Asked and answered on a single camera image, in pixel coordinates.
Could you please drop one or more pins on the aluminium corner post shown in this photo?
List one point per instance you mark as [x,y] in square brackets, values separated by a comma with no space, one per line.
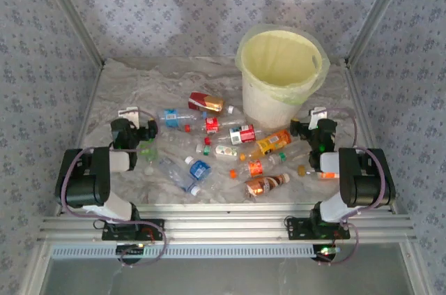
[73,12]
[377,12]

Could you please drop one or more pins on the orange juice bottle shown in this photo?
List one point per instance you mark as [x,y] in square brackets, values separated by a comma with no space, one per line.
[273,141]

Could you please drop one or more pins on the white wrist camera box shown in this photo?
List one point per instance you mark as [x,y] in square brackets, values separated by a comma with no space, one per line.
[317,115]
[129,113]

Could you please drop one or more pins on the orange label orange cap bottle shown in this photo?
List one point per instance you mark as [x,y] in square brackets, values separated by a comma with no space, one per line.
[255,167]

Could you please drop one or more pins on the white dotted label bottle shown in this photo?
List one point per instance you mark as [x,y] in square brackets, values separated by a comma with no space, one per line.
[226,151]

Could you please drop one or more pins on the aluminium side rail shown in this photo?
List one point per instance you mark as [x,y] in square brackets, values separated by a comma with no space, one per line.
[87,113]
[355,85]

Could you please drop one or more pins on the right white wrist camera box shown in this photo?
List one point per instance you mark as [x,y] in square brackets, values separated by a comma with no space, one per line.
[317,115]

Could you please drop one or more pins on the red white label bottle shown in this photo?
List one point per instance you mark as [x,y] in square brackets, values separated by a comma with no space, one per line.
[242,134]

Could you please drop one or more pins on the black controller board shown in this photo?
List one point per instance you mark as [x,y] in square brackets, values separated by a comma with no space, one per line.
[318,251]
[127,249]

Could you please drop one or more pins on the brown tea bottle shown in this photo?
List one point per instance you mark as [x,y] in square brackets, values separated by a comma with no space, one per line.
[263,184]

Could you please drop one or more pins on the aluminium frame leg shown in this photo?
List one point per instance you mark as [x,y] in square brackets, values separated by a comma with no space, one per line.
[36,274]
[416,270]

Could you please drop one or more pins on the clear bottle red label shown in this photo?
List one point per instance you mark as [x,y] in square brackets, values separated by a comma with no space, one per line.
[212,125]

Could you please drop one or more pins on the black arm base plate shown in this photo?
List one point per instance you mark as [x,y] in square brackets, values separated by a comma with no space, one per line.
[155,227]
[296,227]

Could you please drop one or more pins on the clear bottle light blue label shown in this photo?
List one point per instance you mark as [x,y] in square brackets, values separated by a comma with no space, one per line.
[170,118]

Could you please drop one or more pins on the cream plastic bin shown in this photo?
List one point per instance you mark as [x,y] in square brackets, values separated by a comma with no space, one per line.
[265,106]

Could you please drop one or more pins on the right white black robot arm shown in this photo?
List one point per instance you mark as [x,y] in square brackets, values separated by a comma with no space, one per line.
[366,183]

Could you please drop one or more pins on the clear bottle green cap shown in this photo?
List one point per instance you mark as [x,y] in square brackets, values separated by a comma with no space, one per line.
[282,157]

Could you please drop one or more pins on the yellow-green plastic bin liner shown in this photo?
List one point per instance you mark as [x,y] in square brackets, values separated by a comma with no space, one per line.
[278,61]

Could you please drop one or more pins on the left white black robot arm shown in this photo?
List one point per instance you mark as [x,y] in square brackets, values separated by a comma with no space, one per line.
[87,183]

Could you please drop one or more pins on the crushed clear water bottle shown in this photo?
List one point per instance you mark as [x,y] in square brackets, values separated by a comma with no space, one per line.
[176,174]

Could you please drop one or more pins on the wide aluminium mounting rail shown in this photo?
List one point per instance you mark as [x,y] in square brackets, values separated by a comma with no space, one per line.
[226,221]

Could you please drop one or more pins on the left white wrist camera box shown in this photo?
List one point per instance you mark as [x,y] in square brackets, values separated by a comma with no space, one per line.
[129,113]

